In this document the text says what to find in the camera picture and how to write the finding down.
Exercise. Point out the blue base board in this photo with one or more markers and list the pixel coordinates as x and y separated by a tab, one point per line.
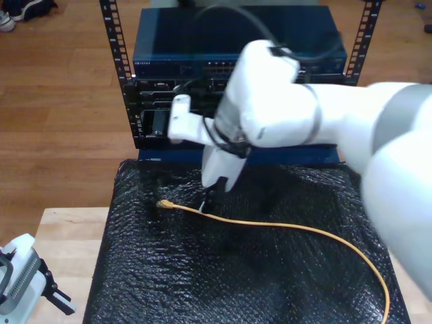
168	157

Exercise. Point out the black bubble-wrap mat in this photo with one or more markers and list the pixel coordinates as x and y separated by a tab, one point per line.
202	270

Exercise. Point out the black empty rack tray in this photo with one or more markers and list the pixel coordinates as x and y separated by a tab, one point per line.
148	128

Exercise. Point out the black Dell server unit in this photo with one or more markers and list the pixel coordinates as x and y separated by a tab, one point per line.
152	91

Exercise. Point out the dark blue shoe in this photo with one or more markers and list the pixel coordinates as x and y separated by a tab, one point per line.
30	8

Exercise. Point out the small blue floor item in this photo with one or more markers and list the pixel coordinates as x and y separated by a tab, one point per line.
420	5

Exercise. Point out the white sneaker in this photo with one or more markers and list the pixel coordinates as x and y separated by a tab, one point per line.
3	22

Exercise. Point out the blue Netgear network switch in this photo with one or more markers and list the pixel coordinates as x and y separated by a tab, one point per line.
162	33

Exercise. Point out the black perforated rack frame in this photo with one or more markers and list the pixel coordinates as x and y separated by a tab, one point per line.
114	40

